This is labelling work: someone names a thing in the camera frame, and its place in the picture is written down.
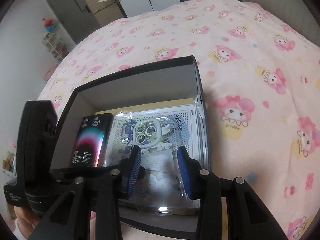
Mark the blue lettered white card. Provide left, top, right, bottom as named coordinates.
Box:
left=104, top=103, right=209, bottom=214

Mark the white shelf rack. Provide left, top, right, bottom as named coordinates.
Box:
left=42, top=33, right=69, bottom=62

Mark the pink cartoon print blanket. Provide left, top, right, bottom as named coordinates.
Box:
left=40, top=0, right=319, bottom=239

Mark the clear phone case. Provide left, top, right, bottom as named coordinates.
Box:
left=105, top=112, right=192, bottom=214

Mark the black cardboard box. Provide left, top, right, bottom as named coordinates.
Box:
left=51, top=56, right=211, bottom=239

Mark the grey padded headboard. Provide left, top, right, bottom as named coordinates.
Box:
left=242, top=0, right=319, bottom=45

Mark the person left hand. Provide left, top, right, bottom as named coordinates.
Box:
left=14, top=206, right=40, bottom=238

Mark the black rainbow product box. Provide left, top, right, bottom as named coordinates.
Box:
left=70, top=113, right=113, bottom=167

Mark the grey door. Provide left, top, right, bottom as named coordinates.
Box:
left=47, top=0, right=100, bottom=44

